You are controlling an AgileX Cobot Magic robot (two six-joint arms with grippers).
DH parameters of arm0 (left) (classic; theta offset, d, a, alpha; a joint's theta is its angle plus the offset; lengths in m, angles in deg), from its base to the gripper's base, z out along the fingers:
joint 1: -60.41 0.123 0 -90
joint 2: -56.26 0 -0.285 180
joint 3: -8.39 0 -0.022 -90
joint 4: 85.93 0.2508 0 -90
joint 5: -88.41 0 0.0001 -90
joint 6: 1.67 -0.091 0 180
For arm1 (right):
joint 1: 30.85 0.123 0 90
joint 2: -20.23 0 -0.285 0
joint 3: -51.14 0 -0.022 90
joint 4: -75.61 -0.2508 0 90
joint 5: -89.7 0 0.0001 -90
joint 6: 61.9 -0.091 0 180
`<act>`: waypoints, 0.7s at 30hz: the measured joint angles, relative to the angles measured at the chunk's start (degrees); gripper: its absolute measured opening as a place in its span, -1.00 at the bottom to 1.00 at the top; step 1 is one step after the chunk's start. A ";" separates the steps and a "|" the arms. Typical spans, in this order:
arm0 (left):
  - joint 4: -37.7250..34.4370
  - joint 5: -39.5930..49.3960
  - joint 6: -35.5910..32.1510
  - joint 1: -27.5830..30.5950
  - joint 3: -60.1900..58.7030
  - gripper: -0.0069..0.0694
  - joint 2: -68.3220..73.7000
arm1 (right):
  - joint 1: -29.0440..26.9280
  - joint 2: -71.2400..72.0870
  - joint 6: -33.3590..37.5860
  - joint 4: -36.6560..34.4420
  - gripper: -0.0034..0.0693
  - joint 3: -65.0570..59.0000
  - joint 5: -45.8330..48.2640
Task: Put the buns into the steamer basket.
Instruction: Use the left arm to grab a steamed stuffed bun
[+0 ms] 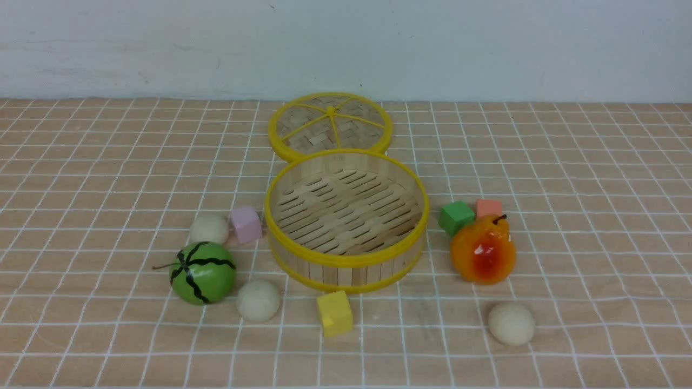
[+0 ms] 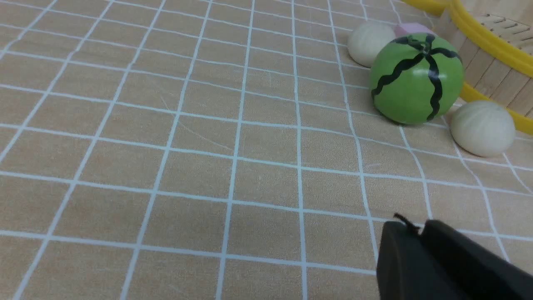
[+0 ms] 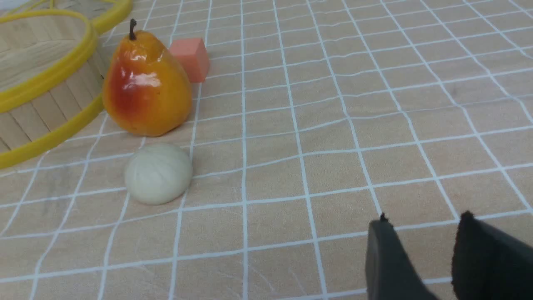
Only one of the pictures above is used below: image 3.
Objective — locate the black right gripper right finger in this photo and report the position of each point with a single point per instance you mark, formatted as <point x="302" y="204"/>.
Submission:
<point x="489" y="264"/>

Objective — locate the beige white grid tablecloth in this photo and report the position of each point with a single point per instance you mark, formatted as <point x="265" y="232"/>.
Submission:
<point x="316" y="116"/>

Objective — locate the bamboo steamer lid yellow rim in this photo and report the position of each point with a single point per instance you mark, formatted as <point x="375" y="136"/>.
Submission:
<point x="104" y="14"/>

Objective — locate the orange yellow toy pear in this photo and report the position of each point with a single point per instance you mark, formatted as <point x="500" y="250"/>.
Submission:
<point x="146" y="91"/>

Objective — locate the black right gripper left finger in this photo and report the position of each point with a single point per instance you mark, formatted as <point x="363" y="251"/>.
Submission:
<point x="390" y="275"/>

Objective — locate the white steamed bun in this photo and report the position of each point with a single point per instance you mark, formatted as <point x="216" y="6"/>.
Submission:
<point x="158" y="173"/>

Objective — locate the orange pink cube block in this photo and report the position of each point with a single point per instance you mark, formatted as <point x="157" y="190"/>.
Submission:
<point x="193" y="56"/>

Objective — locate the bamboo steamer tray yellow rim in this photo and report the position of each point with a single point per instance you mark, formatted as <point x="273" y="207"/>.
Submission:
<point x="52" y="75"/>

